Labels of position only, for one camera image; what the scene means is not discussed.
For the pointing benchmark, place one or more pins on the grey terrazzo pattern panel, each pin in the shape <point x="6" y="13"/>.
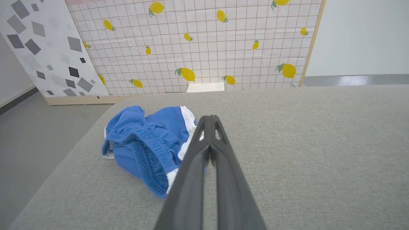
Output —
<point x="48" y="48"/>

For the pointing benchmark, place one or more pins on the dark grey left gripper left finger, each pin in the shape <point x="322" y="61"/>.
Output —
<point x="187" y="191"/>

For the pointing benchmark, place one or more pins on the white box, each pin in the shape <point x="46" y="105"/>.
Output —
<point x="205" y="87"/>

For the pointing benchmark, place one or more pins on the blue garment with white trim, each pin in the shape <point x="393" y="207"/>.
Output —
<point x="143" y="147"/>

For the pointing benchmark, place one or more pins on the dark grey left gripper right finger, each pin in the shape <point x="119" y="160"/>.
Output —
<point x="235" y="195"/>

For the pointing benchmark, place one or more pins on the lemon print grid panel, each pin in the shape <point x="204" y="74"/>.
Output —
<point x="204" y="44"/>

